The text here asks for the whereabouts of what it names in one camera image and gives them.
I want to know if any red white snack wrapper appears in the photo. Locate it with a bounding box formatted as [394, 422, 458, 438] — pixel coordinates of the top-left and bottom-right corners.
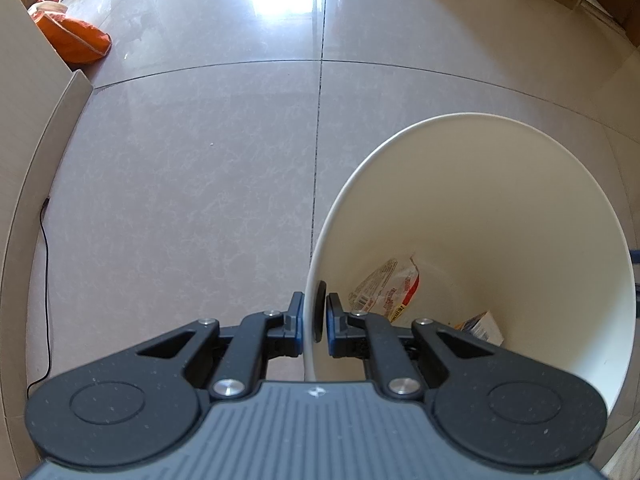
[348, 256, 420, 323]

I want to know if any blue white milk carton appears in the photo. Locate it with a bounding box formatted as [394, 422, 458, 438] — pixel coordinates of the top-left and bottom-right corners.
[454, 311, 504, 347]

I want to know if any white plastic waste bin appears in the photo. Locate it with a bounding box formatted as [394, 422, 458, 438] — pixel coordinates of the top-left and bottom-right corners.
[304, 113, 636, 405]

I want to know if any white skirting board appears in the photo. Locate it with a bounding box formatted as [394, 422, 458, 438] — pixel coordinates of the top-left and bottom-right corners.
[1, 70, 92, 479]

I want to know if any orange cushion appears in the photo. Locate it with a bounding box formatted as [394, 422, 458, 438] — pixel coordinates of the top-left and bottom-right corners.
[28, 1, 112, 66]

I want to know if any black cable on floor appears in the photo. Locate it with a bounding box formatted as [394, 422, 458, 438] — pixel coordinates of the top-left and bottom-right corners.
[25, 196, 54, 401]

